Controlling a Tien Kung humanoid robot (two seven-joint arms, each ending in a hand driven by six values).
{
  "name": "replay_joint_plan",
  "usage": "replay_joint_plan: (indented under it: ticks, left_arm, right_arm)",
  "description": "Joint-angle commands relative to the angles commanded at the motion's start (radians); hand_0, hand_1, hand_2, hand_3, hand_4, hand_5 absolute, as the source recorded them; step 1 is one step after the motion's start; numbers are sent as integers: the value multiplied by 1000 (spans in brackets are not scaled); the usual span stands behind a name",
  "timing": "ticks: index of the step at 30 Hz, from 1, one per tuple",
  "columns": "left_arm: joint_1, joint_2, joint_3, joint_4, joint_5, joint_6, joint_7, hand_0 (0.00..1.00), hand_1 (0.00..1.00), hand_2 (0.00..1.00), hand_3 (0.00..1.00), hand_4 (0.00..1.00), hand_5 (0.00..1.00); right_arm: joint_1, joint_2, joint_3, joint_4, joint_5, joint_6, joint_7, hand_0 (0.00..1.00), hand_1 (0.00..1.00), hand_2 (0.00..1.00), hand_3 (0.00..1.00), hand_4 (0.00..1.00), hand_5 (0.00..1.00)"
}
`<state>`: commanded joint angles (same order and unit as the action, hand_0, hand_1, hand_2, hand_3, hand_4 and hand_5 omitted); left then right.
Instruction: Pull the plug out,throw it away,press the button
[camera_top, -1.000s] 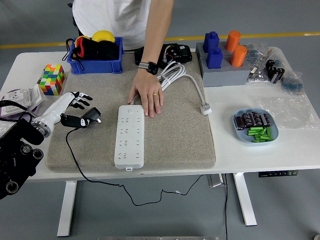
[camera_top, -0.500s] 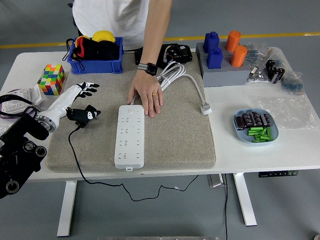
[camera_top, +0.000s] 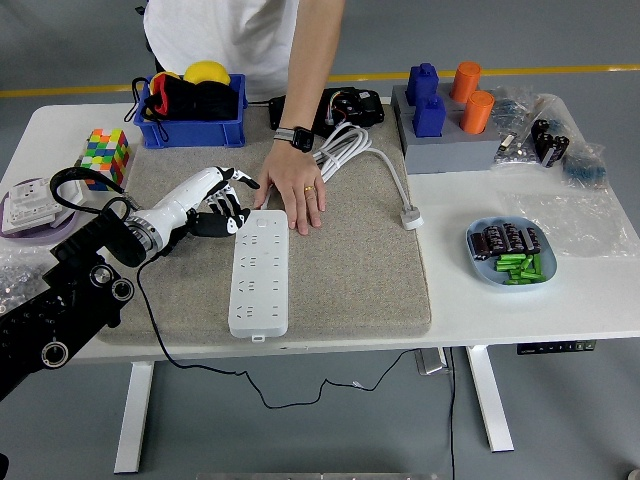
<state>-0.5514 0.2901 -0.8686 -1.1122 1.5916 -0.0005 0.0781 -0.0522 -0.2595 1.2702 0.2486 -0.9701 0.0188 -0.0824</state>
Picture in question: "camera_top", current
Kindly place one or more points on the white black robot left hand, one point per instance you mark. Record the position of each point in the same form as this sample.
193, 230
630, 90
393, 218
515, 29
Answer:
185, 200

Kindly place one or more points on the person's left hand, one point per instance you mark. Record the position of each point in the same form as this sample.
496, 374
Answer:
292, 175

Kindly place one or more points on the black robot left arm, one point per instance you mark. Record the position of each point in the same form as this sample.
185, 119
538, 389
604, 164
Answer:
75, 280

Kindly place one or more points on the person's left forearm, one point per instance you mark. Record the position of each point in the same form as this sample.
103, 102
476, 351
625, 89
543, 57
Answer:
307, 85

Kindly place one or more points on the black wrist watch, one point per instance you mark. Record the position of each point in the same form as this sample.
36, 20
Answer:
300, 139

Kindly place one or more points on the blue plastic bin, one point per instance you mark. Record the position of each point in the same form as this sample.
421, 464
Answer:
190, 135

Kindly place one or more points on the colourful puzzle cube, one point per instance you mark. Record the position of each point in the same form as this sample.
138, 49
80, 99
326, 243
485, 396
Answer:
105, 150

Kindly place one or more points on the black electronic device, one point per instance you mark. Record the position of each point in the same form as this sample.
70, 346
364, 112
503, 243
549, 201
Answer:
360, 107

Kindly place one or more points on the black pouch with red trim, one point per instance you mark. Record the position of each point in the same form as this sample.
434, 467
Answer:
172, 100

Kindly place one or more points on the black cloth pouch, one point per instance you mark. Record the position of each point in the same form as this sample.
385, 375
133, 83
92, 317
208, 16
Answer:
217, 102

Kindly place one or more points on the grey-brown mat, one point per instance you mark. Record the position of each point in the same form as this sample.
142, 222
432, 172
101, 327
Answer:
350, 275

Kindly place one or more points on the yellow foam ball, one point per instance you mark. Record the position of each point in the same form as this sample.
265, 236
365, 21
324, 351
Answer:
205, 72

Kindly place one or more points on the blue plastic block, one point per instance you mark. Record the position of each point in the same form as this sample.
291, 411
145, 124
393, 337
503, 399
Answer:
429, 117
422, 82

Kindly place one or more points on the person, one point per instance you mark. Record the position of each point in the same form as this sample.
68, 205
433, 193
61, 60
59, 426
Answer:
225, 35

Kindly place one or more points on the grey block holder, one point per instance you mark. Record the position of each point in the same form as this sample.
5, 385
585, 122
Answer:
450, 155

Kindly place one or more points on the clear bag of screws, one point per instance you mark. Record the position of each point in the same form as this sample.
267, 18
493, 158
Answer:
17, 277

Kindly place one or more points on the orange plastic cylinder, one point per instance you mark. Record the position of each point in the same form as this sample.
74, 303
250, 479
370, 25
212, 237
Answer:
477, 112
466, 82

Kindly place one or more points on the black cylindrical capacitor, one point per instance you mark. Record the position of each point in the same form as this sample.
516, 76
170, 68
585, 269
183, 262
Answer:
480, 246
512, 236
531, 240
495, 239

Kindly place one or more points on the light blue plate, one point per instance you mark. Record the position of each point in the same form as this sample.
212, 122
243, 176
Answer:
482, 272

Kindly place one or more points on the silver metal clip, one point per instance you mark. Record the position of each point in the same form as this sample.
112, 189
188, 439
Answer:
507, 144

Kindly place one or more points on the white table leg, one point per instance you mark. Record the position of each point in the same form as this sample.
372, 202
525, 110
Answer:
134, 415
490, 400

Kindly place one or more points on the clear bag of small parts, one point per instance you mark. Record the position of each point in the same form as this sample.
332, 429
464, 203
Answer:
512, 112

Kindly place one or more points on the green cylindrical part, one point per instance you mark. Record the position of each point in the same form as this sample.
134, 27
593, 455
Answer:
510, 258
509, 265
520, 281
525, 274
537, 264

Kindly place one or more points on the clear bag of black capacitors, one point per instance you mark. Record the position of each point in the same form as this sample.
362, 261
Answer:
550, 142

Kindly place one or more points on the empty clear plastic bag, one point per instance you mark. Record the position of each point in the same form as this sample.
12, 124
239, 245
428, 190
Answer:
575, 225

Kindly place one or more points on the clear bag of blue parts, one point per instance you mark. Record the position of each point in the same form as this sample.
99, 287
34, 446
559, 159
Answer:
585, 167

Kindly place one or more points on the black table control panel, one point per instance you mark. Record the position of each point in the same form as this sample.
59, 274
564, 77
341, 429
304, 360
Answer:
555, 347

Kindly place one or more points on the white wall socket panel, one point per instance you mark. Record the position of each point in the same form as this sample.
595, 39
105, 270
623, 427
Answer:
30, 207

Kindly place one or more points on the silver metal bracket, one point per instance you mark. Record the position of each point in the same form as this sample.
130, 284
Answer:
430, 361

